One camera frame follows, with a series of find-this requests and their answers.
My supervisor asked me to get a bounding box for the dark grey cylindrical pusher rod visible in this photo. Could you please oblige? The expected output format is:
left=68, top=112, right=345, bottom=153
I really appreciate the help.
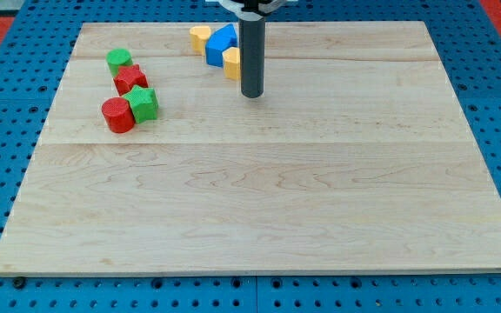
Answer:
left=238, top=11, right=265, bottom=98

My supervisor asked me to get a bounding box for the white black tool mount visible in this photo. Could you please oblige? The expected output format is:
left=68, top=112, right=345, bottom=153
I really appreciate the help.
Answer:
left=205, top=0, right=297, bottom=17

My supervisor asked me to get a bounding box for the yellow hexagon block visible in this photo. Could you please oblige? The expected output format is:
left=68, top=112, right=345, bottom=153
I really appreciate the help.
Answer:
left=222, top=47, right=241, bottom=81

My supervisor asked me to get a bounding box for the yellow heart block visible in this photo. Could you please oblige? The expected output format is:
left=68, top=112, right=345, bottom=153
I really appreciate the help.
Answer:
left=189, top=25, right=212, bottom=56

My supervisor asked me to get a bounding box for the blue pentagon block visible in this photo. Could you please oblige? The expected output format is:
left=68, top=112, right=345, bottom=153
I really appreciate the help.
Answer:
left=205, top=23, right=238, bottom=67

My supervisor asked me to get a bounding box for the green star block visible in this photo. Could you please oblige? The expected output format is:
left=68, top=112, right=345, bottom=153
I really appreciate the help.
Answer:
left=123, top=85, right=158, bottom=123

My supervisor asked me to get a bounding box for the red star block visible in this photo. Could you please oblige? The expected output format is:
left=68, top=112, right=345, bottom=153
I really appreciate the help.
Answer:
left=113, top=64, right=149, bottom=96

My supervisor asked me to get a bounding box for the green cylinder block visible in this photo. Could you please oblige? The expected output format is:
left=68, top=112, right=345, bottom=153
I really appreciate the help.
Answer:
left=105, top=48, right=133, bottom=77

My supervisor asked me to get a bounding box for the red cylinder block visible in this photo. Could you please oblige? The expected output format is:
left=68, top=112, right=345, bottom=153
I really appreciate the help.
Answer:
left=101, top=97, right=135, bottom=133

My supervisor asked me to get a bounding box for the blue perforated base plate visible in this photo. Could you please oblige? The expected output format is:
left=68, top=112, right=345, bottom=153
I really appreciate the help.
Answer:
left=0, top=0, right=501, bottom=312

